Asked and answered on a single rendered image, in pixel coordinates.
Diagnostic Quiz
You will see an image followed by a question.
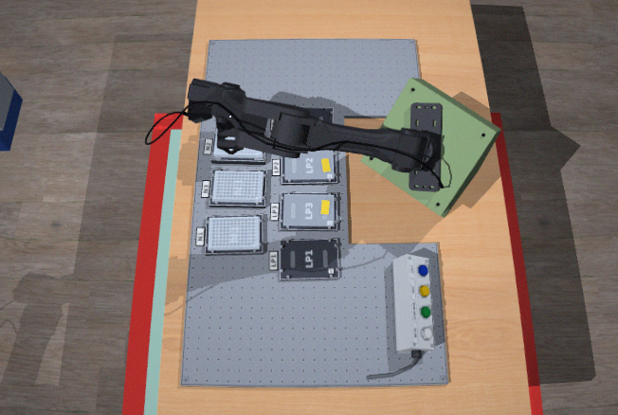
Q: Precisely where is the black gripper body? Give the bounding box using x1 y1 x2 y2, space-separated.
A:
216 123 236 149

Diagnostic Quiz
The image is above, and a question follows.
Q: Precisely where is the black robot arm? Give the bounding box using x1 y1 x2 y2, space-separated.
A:
187 79 442 192

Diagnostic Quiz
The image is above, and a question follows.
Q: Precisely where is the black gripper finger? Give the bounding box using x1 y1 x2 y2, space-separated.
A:
217 145 244 154

